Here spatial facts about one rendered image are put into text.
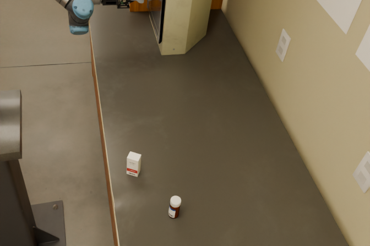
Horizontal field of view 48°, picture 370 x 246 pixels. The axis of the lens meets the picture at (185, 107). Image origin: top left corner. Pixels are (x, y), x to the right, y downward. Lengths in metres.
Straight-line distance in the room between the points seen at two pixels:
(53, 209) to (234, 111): 1.24
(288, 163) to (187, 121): 0.41
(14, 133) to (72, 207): 0.99
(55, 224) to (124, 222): 1.13
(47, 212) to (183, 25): 1.29
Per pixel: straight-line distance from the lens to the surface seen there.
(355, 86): 1.35
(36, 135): 2.85
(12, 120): 1.64
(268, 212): 1.42
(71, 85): 3.17
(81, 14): 1.58
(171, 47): 1.88
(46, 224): 2.44
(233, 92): 1.77
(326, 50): 1.47
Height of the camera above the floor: 2.09
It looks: 44 degrees down
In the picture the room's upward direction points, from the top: 9 degrees clockwise
